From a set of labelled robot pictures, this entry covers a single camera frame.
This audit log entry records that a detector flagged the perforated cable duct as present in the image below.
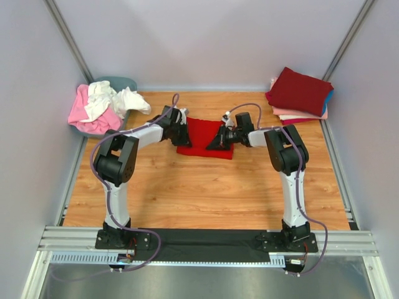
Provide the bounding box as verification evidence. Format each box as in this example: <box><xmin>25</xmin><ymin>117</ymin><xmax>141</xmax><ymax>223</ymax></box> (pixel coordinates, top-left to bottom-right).
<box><xmin>50</xmin><ymin>251</ymin><xmax>286</xmax><ymax>268</ymax></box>

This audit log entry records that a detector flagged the grey laundry basket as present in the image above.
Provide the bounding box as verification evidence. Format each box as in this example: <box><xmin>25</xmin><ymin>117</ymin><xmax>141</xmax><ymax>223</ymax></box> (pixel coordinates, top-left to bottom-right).
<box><xmin>67</xmin><ymin>76</ymin><xmax>141</xmax><ymax>138</ymax></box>

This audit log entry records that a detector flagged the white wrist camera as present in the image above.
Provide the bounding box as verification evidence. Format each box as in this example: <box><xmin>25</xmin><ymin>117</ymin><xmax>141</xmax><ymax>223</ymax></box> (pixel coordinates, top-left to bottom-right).
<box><xmin>179</xmin><ymin>108</ymin><xmax>190</xmax><ymax>118</ymax></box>
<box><xmin>221</xmin><ymin>111</ymin><xmax>234</xmax><ymax>128</ymax></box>

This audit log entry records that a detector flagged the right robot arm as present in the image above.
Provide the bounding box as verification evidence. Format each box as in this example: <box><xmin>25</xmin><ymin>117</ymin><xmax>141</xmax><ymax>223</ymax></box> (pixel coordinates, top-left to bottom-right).
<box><xmin>206</xmin><ymin>112</ymin><xmax>310</xmax><ymax>252</ymax></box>

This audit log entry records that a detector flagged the pink crumpled t-shirt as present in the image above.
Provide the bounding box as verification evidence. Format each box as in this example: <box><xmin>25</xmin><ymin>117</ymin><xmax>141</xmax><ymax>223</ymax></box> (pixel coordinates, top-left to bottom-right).
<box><xmin>67</xmin><ymin>84</ymin><xmax>123</xmax><ymax>135</ymax></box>

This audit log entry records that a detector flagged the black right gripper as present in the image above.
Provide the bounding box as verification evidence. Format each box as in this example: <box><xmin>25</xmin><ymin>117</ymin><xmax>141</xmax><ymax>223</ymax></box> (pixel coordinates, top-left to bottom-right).
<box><xmin>206</xmin><ymin>125</ymin><xmax>243</xmax><ymax>152</ymax></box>

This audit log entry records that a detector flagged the light pink folded t-shirt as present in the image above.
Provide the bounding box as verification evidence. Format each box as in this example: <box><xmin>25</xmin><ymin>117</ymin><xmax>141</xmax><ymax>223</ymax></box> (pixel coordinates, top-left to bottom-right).
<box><xmin>272</xmin><ymin>107</ymin><xmax>328</xmax><ymax>120</ymax></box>

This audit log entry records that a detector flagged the white crumpled t-shirt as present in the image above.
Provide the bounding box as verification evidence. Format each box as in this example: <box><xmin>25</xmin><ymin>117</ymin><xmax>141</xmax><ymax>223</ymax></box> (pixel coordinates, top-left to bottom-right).
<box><xmin>88</xmin><ymin>80</ymin><xmax>151</xmax><ymax>119</ymax></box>

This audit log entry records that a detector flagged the dark red folded t-shirt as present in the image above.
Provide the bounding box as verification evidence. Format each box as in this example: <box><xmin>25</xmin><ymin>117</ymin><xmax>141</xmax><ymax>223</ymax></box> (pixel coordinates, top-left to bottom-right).
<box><xmin>266</xmin><ymin>67</ymin><xmax>334</xmax><ymax>117</ymax></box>

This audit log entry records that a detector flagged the magenta folded t-shirt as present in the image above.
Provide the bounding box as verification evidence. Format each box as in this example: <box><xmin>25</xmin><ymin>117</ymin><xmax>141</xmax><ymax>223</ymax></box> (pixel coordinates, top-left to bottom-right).
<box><xmin>281</xmin><ymin>118</ymin><xmax>319</xmax><ymax>126</ymax></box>

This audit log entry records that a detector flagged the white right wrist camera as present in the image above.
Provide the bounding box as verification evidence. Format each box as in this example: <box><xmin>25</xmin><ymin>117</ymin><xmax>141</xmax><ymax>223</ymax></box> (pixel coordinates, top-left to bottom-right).
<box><xmin>221</xmin><ymin>111</ymin><xmax>234</xmax><ymax>128</ymax></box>

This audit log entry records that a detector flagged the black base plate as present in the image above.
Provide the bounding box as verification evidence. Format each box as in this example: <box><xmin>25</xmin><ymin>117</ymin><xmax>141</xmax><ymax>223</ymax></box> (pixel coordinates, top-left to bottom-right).
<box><xmin>104</xmin><ymin>229</ymin><xmax>318</xmax><ymax>260</ymax></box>

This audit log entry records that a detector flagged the blue folded t-shirt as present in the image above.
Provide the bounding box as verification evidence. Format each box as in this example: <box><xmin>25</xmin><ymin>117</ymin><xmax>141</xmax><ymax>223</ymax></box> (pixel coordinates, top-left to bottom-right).
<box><xmin>322</xmin><ymin>90</ymin><xmax>334</xmax><ymax>119</ymax></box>

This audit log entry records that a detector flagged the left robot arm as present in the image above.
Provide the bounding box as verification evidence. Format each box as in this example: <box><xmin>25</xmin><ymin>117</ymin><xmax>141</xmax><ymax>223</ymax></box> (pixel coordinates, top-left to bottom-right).
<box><xmin>91</xmin><ymin>106</ymin><xmax>191</xmax><ymax>250</ymax></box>

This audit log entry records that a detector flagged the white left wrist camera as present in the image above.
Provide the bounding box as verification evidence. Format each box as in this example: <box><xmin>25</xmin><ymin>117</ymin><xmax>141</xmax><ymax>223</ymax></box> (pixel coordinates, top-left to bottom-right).
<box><xmin>179</xmin><ymin>108</ymin><xmax>190</xmax><ymax>118</ymax></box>

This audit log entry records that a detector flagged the white folded t-shirt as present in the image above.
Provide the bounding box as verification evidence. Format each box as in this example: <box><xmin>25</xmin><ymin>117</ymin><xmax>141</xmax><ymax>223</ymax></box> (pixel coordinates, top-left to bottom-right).
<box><xmin>279</xmin><ymin>115</ymin><xmax>301</xmax><ymax>121</ymax></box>

